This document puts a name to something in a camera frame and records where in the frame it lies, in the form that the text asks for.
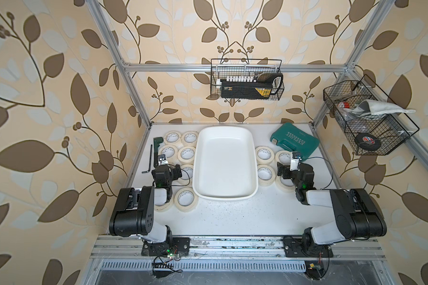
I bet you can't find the black yellow box in basket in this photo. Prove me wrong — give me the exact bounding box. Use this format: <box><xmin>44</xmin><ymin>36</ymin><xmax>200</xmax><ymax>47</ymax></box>
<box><xmin>220</xmin><ymin>81</ymin><xmax>285</xmax><ymax>100</ymax></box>

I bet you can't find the black wire basket wall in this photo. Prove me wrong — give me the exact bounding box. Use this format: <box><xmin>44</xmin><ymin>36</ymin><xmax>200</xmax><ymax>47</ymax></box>
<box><xmin>208</xmin><ymin>58</ymin><xmax>284</xmax><ymax>100</ymax></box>
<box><xmin>323</xmin><ymin>74</ymin><xmax>420</xmax><ymax>156</ymax></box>

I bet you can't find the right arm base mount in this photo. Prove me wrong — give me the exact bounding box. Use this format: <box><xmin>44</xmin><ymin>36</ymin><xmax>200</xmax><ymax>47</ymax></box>
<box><xmin>282</xmin><ymin>235</ymin><xmax>334</xmax><ymax>258</ymax></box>

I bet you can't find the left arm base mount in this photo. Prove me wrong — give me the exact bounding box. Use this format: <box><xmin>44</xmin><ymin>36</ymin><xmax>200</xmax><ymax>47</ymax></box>
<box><xmin>141</xmin><ymin>235</ymin><xmax>191</xmax><ymax>257</ymax></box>

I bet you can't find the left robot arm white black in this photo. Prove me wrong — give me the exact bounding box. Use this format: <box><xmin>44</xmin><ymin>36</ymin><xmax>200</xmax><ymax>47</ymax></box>
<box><xmin>109</xmin><ymin>154</ymin><xmax>182</xmax><ymax>243</ymax></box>

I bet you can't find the black wire basket back wall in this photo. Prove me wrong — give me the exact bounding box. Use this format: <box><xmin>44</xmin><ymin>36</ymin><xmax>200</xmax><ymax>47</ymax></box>
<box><xmin>208</xmin><ymin>58</ymin><xmax>284</xmax><ymax>100</ymax></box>

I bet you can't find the green pipe wrench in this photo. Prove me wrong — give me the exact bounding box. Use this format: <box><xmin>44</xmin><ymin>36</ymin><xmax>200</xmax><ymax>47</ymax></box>
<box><xmin>153</xmin><ymin>137</ymin><xmax>164</xmax><ymax>167</ymax></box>

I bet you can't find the black pen tool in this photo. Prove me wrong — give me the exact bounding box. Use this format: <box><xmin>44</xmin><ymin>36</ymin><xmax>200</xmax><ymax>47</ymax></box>
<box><xmin>141</xmin><ymin>144</ymin><xmax>154</xmax><ymax>174</ymax></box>

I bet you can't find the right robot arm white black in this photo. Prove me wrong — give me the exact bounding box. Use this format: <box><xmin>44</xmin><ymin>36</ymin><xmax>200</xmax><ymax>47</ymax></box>
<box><xmin>277</xmin><ymin>152</ymin><xmax>387</xmax><ymax>249</ymax></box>

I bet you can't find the aluminium front rail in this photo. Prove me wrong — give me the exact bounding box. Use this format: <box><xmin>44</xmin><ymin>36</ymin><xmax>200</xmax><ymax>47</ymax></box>
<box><xmin>90</xmin><ymin>235</ymin><xmax>386</xmax><ymax>261</ymax></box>

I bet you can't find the white plastic storage tray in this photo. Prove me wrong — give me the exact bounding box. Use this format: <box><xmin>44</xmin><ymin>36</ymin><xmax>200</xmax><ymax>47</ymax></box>
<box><xmin>192</xmin><ymin>126</ymin><xmax>259</xmax><ymax>201</ymax></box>

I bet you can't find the grey folded cloth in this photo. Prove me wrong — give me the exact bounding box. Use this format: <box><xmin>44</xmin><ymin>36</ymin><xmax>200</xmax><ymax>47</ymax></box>
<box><xmin>345</xmin><ymin>100</ymin><xmax>416</xmax><ymax>117</ymax></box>

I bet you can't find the green plastic tool case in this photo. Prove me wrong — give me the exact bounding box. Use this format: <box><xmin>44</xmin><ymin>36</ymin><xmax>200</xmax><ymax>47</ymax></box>
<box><xmin>270</xmin><ymin>122</ymin><xmax>320</xmax><ymax>160</ymax></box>

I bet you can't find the masking tape roll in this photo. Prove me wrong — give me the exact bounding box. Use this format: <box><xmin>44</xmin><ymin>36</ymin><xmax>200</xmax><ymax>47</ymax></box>
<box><xmin>275</xmin><ymin>176</ymin><xmax>296</xmax><ymax>193</ymax></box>
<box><xmin>256</xmin><ymin>146</ymin><xmax>275</xmax><ymax>165</ymax></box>
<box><xmin>164</xmin><ymin>131</ymin><xmax>184</xmax><ymax>148</ymax></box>
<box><xmin>159</xmin><ymin>145</ymin><xmax>178</xmax><ymax>165</ymax></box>
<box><xmin>181</xmin><ymin>131</ymin><xmax>199</xmax><ymax>147</ymax></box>
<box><xmin>177</xmin><ymin>146</ymin><xmax>196</xmax><ymax>165</ymax></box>
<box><xmin>155</xmin><ymin>200</ymin><xmax>174</xmax><ymax>213</ymax></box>
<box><xmin>258</xmin><ymin>165</ymin><xmax>276</xmax><ymax>186</ymax></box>
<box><xmin>275</xmin><ymin>150</ymin><xmax>292</xmax><ymax>165</ymax></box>
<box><xmin>173</xmin><ymin>187</ymin><xmax>199</xmax><ymax>213</ymax></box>
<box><xmin>178</xmin><ymin>165</ymin><xmax>194</xmax><ymax>186</ymax></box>

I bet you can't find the black tape roll red label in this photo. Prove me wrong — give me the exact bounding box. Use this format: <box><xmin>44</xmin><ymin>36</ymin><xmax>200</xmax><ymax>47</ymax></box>
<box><xmin>354</xmin><ymin>133</ymin><xmax>382</xmax><ymax>152</ymax></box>

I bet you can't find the black wire basket right wall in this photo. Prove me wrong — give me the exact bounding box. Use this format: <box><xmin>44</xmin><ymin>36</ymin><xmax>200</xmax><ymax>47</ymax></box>
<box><xmin>323</xmin><ymin>74</ymin><xmax>420</xmax><ymax>156</ymax></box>

